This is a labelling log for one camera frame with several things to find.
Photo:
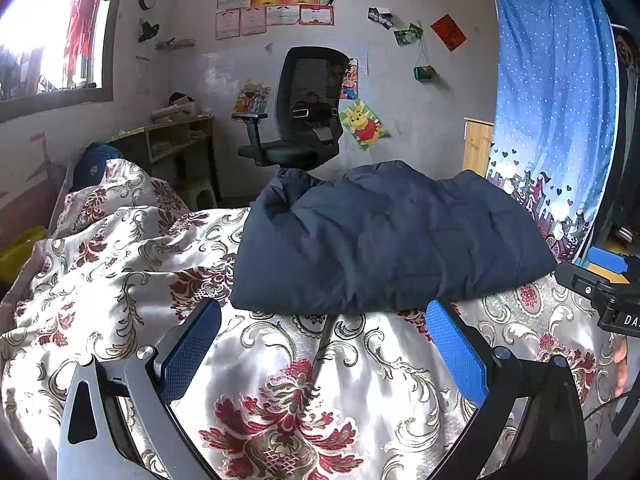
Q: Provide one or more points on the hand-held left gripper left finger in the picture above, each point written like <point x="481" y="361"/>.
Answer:
<point x="192" y="345"/>

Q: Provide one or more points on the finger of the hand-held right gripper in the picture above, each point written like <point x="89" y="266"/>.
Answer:
<point x="582" y="280"/>
<point x="607" y="259"/>

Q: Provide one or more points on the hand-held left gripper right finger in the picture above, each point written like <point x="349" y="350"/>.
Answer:
<point x="457" y="355"/>

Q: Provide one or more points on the navy puffer jacket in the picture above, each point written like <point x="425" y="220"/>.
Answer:
<point x="390" y="240"/>

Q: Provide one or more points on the person's right hand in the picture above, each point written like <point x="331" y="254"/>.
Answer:
<point x="624" y="365"/>

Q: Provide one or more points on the floral satin blanket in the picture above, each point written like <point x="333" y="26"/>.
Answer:
<point x="280" y="390"/>

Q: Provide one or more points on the plastic stool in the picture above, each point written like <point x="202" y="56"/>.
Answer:
<point x="197" y="190"/>

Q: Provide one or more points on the wooden cabinet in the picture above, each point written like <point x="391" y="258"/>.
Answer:
<point x="478" y="147"/>

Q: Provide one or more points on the blue dotted curtain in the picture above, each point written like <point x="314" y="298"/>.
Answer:
<point x="550" y="85"/>

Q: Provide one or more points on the yellow cloth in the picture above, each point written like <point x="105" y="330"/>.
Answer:
<point x="20" y="257"/>

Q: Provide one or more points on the wooden desk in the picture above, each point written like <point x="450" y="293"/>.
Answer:
<point x="170" y="145"/>

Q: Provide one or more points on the pile on desk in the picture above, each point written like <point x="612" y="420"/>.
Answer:
<point x="175" y="107"/>

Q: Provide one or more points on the yellow bear poster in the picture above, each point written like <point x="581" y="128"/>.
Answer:
<point x="364" y="124"/>

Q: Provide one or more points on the colourful cartoon poster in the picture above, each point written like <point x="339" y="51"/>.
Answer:
<point x="252" y="97"/>

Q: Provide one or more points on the green hanging pouch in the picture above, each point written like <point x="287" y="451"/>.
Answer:
<point x="424" y="73"/>

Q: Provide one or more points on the red paper square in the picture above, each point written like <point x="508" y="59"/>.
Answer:
<point x="448" y="32"/>

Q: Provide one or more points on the black office chair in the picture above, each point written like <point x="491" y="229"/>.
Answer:
<point x="305" y="90"/>

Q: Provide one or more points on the cartoon figure poster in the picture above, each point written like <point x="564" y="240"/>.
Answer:
<point x="354" y="80"/>

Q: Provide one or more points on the red hanging ornament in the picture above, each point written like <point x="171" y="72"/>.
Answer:
<point x="80" y="25"/>

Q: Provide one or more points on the window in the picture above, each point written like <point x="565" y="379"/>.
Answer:
<point x="35" y="35"/>

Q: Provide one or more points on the green wall photo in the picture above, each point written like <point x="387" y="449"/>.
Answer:
<point x="408" y="35"/>

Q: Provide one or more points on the small wall shelf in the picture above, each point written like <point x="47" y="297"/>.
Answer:
<point x="175" y="44"/>

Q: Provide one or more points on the black wall ornament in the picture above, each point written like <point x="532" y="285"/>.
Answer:
<point x="148" y="31"/>

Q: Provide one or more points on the black-and-white wall photo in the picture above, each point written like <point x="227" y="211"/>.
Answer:
<point x="380" y="16"/>

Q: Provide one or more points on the group of wall certificates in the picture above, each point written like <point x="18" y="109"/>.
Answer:
<point x="280" y="2"/>

